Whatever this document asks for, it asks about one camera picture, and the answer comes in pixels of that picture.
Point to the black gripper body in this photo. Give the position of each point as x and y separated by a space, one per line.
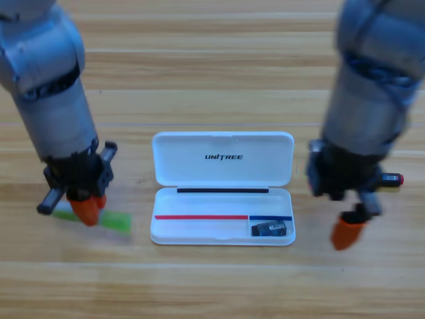
338 172
79 176

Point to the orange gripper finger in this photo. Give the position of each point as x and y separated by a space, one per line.
101 202
85 211
347 232

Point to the red and black marker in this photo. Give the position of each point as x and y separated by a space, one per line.
393 178

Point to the white plastic pencil case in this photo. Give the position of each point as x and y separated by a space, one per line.
219 146

